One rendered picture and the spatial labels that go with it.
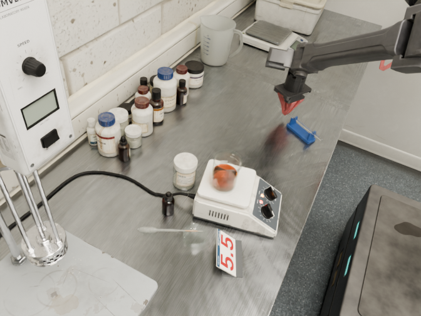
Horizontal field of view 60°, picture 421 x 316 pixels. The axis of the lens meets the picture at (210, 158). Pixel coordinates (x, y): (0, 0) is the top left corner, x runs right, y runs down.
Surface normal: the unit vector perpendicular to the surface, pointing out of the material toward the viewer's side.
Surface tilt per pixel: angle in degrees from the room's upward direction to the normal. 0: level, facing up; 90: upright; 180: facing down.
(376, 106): 90
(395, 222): 0
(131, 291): 0
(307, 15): 93
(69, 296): 0
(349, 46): 75
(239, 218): 90
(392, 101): 90
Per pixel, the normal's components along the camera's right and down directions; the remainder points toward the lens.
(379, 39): -0.93, -0.18
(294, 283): 0.11, -0.71
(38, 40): 0.88, 0.39
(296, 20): -0.40, 0.65
